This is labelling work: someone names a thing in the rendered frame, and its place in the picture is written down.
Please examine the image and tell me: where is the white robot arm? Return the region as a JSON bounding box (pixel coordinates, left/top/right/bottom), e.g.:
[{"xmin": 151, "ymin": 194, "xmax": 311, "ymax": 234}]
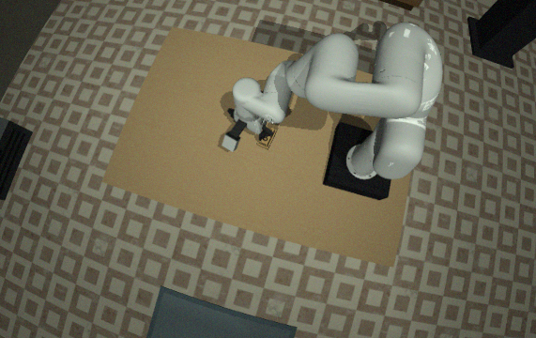
[{"xmin": 222, "ymin": 22, "xmax": 443, "ymax": 179}]

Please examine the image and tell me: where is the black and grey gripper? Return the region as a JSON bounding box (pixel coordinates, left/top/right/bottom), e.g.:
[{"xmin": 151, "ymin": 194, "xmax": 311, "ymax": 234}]
[{"xmin": 227, "ymin": 107, "xmax": 273, "ymax": 141}]

